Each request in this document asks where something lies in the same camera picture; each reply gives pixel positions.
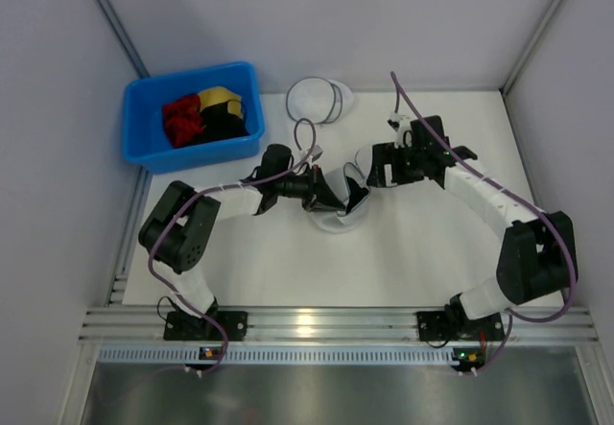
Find white mesh laundry bag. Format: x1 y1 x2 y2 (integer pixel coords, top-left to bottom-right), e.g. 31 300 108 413
308 154 371 234
285 76 355 125

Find black bra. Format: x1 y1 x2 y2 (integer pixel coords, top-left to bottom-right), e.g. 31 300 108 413
345 177 370 215

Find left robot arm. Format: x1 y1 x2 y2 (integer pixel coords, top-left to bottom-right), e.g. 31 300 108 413
138 144 344 319

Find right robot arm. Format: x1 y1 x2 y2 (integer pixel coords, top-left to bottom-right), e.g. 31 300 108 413
355 114 578 320

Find yellow bra in bin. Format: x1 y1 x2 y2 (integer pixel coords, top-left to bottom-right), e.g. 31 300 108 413
197 86 243 118

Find black garment in bin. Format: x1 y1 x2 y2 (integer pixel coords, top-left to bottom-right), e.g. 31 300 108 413
197 100 248 144

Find red garment in bin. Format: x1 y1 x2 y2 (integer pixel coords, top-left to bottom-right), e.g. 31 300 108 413
161 93 204 148

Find blue plastic bin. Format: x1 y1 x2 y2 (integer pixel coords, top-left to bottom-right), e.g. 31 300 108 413
122 61 266 174

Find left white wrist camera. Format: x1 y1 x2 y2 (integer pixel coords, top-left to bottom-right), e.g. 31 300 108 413
307 145 323 164

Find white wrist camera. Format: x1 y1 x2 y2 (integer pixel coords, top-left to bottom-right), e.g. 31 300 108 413
388 111 413 148
307 145 323 164

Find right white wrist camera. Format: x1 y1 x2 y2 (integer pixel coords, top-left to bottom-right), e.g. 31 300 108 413
388 111 413 148

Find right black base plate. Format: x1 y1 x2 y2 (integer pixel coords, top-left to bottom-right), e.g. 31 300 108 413
416 306 505 342

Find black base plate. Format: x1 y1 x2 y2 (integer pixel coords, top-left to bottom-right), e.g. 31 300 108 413
416 306 505 342
163 311 248 342

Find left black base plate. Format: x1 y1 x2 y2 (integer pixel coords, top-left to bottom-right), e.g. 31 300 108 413
163 311 248 342

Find aluminium mounting rail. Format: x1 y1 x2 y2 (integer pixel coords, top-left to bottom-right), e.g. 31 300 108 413
78 306 599 346

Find perforated cable duct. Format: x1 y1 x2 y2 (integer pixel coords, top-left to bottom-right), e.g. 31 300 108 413
98 345 460 366

